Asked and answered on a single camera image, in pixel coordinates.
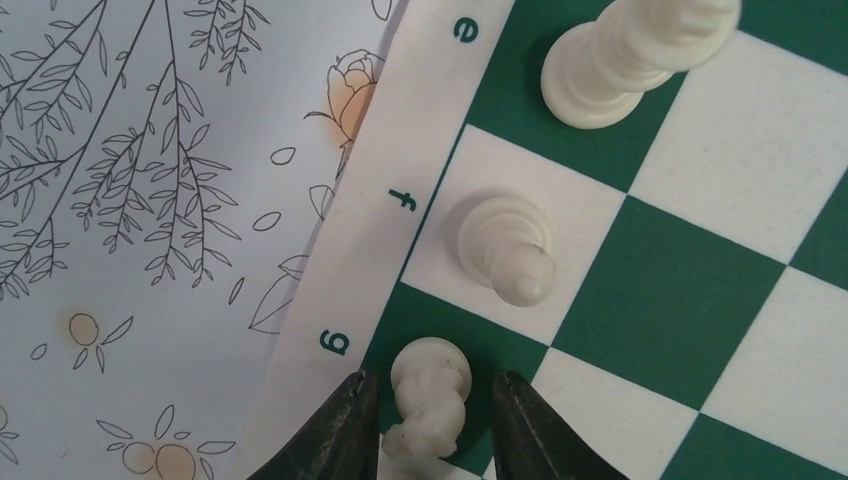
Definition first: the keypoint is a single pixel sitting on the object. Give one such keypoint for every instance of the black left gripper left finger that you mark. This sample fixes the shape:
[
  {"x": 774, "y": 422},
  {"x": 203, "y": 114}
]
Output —
[{"x": 339, "y": 441}]

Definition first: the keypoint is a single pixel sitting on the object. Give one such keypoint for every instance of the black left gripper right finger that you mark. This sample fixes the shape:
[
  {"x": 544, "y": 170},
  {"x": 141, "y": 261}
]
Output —
[{"x": 532, "y": 441}]

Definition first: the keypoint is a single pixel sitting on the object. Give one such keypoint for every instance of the white chess knight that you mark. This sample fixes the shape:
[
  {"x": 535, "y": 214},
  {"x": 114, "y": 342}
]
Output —
[{"x": 431, "y": 380}]

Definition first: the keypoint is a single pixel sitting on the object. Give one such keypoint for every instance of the white chess bishop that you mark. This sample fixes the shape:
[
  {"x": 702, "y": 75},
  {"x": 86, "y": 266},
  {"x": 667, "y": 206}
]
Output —
[{"x": 504, "y": 243}]

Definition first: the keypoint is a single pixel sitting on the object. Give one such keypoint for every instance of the white chess king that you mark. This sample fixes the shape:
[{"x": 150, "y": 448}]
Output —
[{"x": 596, "y": 73}]

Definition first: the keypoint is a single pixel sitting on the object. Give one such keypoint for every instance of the green white chess board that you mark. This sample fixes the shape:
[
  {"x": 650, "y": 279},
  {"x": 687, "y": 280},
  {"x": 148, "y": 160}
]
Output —
[{"x": 697, "y": 327}]

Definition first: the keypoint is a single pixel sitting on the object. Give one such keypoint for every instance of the floral patterned table mat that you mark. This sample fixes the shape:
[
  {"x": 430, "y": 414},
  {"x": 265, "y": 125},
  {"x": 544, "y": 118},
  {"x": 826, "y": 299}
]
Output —
[{"x": 165, "y": 167}]

